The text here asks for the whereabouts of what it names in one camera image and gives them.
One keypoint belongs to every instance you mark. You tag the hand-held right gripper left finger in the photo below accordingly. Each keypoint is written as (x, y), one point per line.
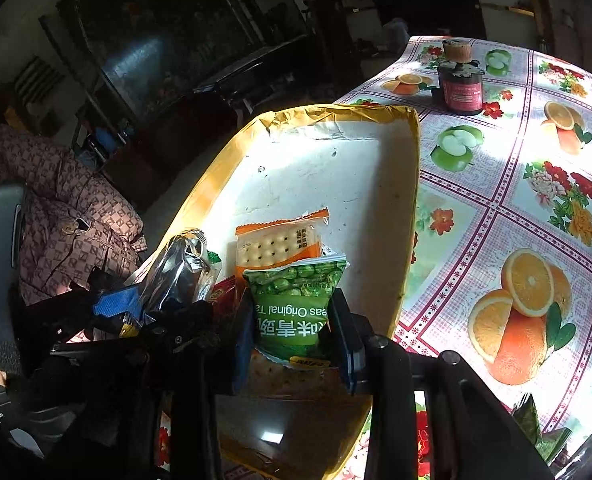
(241, 355)

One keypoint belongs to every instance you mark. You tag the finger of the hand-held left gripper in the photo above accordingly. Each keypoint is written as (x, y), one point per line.
(181, 332)
(118, 302)

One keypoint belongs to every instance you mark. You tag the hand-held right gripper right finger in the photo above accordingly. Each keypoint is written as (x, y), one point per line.
(348, 355)

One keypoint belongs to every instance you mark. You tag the red candy packet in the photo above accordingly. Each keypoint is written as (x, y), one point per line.
(223, 295)

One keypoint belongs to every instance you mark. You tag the silver foil packet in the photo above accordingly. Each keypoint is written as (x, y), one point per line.
(181, 270)

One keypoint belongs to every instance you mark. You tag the green pea packet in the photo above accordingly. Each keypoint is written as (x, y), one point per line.
(291, 310)

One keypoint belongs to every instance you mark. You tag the orange cracker packet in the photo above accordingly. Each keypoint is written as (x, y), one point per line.
(276, 245)

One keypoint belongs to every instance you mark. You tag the yellow rimmed cardboard box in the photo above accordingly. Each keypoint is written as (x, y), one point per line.
(336, 180)

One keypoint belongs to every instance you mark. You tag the brown patterned jacket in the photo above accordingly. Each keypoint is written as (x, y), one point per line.
(66, 200)

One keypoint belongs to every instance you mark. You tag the green striped wrapper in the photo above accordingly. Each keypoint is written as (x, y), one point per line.
(531, 422)

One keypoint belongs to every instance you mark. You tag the floral fruit print tablecloth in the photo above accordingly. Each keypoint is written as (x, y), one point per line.
(501, 200)

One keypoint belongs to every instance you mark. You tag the dark low table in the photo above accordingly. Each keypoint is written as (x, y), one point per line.
(246, 77)

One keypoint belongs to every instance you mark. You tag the dark glossy panel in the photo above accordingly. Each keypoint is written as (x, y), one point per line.
(176, 35)

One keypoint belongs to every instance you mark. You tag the dark jar with pink label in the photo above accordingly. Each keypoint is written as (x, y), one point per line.
(461, 95)

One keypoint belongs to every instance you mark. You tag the wooden bottle stopper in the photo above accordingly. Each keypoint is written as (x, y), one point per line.
(457, 50)

